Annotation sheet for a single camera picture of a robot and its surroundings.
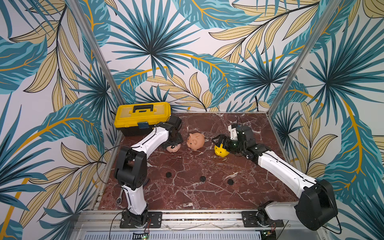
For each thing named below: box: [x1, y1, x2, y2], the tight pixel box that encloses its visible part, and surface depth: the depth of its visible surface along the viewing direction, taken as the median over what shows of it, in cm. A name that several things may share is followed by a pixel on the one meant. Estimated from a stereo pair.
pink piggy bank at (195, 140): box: [186, 132, 205, 150], surface depth 95 cm
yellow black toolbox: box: [114, 102, 172, 137], surface depth 97 cm
